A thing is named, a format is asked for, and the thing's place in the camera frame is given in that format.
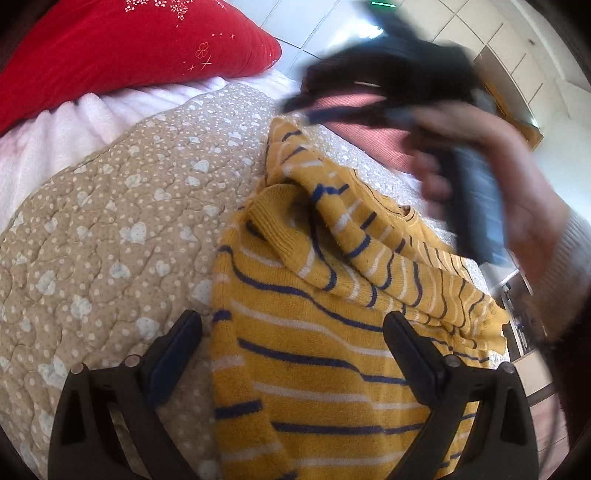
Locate yellow striped knit sweater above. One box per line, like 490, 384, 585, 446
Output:
211, 117, 508, 479

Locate person's right hand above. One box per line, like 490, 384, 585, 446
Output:
405, 102, 570, 284

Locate pink knit pillow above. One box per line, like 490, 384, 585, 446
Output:
315, 94, 412, 173

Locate white glossy wardrobe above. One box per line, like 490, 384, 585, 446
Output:
231, 1, 564, 130

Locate beige dotted quilted bedspread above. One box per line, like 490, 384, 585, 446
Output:
0, 81, 491, 480

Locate red embroidered pillow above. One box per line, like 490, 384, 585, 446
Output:
1, 1, 281, 131

